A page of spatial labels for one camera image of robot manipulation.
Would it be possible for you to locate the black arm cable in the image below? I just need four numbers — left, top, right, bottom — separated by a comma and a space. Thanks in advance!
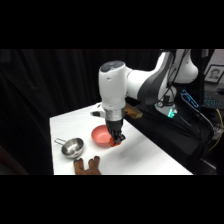
156, 49, 188, 108

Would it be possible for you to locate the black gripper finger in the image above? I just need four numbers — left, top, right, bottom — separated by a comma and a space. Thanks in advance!
116, 132, 127, 143
109, 132, 117, 147

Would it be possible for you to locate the steel bowl with handle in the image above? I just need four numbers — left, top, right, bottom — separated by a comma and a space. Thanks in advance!
54, 137, 85, 159

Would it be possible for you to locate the black curtain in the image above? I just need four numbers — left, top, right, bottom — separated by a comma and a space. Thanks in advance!
0, 49, 164, 176

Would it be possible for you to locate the pink bowl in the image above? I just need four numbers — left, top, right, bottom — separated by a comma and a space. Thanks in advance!
90, 124, 114, 149

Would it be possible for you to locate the tan wrist camera mount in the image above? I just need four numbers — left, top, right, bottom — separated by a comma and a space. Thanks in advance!
124, 104, 144, 120

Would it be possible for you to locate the small green light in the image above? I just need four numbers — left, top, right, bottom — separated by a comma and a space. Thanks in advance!
166, 108, 178, 120

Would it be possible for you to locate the black cloth-covered stand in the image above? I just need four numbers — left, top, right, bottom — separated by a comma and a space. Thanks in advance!
122, 98, 215, 175

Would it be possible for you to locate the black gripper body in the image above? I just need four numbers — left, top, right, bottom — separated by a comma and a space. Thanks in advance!
105, 117, 126, 139

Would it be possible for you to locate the framed portrait picture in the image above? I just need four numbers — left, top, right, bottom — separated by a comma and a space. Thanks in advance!
203, 64, 224, 84

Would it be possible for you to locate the yellow cable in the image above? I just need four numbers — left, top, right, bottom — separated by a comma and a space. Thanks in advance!
207, 108, 224, 153

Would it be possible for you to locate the brown plush toy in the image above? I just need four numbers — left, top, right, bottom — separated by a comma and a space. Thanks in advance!
73, 155, 102, 176

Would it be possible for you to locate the blue lit device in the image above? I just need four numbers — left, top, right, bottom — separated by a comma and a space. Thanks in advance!
180, 88, 200, 110

